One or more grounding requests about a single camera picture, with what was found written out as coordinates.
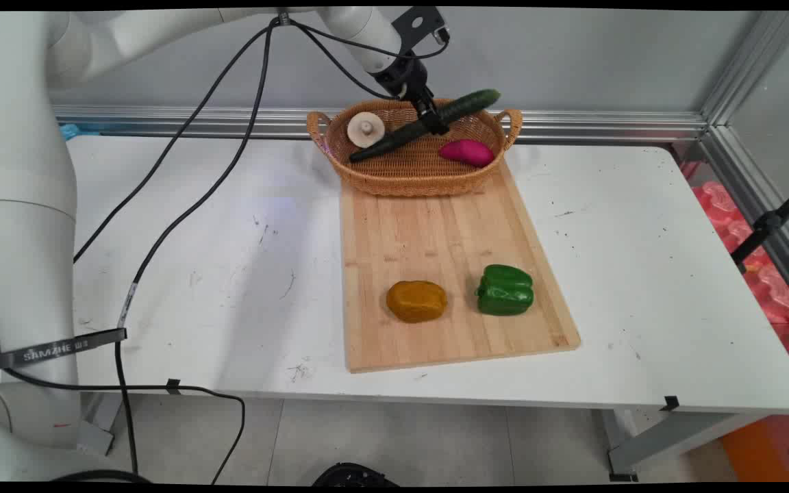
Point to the woven wicker basket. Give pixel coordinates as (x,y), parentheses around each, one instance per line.
(411,177)

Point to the black round object on floor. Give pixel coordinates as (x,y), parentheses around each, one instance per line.
(353,474)

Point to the purple sweet potato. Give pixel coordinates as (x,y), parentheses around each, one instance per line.
(467,152)

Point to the blue cloth scrap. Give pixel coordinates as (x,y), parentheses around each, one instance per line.
(76,131)

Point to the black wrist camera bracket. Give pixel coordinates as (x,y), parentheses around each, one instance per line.
(416,24)

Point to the wooden cutting board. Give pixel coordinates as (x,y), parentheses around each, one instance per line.
(435,233)

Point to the white toy mushroom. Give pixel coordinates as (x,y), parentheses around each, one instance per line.
(365,129)

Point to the green bell pepper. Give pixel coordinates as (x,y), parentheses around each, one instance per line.
(505,292)

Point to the slanted aluminium frame rail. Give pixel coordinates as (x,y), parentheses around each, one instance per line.
(757,198)

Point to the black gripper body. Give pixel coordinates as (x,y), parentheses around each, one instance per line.
(401,77)

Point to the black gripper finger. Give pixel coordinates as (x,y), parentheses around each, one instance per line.
(437,115)
(426,115)

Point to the black tape clip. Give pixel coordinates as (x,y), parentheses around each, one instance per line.
(172,386)
(670,403)

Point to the horizontal aluminium frame rail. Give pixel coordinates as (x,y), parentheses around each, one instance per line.
(572,125)

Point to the pink foam floor mats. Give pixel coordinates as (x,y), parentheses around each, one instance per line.
(774,287)

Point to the brown yellow potato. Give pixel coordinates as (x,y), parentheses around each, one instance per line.
(416,301)

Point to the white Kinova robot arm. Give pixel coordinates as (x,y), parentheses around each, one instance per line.
(21,205)

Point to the grey robot base bracket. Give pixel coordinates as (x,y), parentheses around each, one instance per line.
(96,428)

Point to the black tripod stand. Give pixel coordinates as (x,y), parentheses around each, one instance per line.
(768,222)

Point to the grey table leg frame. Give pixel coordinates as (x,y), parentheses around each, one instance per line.
(668,438)

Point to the dark green cucumber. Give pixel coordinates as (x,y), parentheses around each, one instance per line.
(477,101)

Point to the upright aluminium frame post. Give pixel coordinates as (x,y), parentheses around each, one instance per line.
(750,65)

